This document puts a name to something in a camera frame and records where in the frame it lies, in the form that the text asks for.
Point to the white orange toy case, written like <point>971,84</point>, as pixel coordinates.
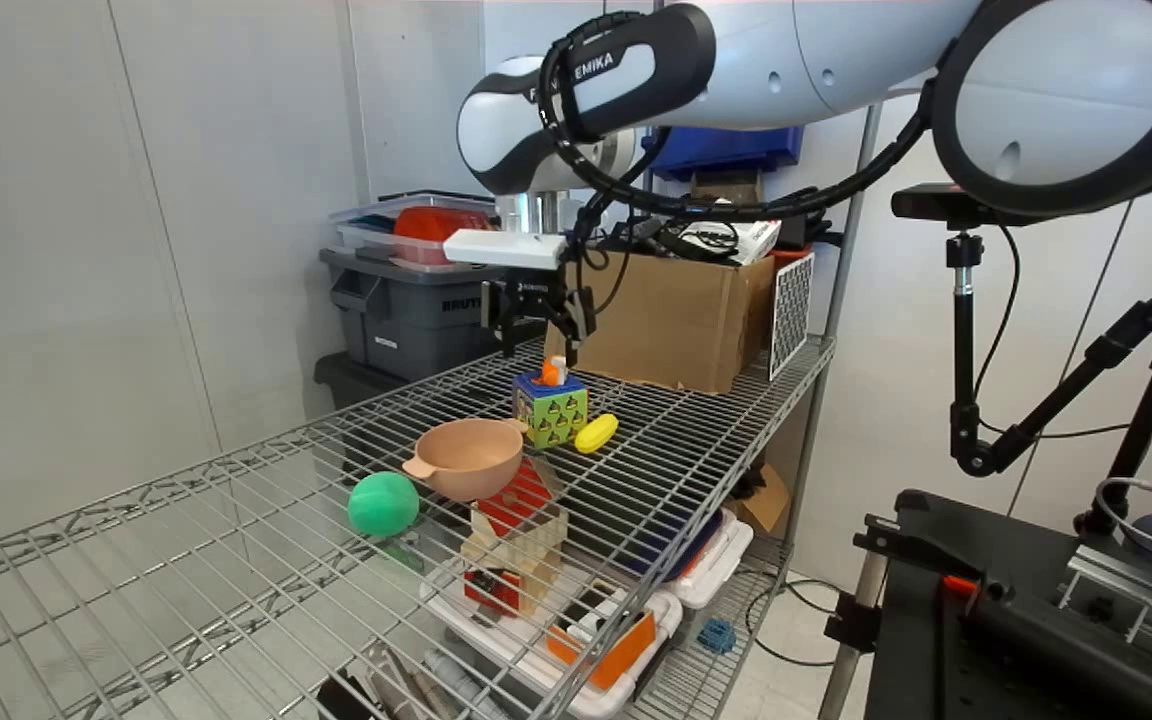
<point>579,622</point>

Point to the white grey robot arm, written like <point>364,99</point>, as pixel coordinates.
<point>1035,106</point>

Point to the white and orange object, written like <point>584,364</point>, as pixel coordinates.
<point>552,375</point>

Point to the blue box on cardboard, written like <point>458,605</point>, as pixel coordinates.
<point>711,151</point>

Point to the silver wire shelf rack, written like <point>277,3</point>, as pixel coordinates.
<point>237,584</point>

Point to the brown cardboard box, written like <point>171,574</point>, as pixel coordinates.
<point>678,321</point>

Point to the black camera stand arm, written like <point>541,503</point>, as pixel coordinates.
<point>1062,318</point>

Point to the clear container red contents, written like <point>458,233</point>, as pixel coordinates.
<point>411,226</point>

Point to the dark grey storage bin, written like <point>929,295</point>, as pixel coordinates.
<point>396,327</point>

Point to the tan plastic bowl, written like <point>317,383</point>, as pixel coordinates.
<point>465,456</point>

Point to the yellow lemon toy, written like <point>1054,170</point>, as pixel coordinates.
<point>597,434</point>

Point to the colourful patterned cube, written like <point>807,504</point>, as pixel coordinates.
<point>552,413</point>

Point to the green ball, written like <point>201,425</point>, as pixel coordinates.
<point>380,504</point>

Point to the blue small toy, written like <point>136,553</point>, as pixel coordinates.
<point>719,637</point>

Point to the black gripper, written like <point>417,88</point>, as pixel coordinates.
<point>538,298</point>

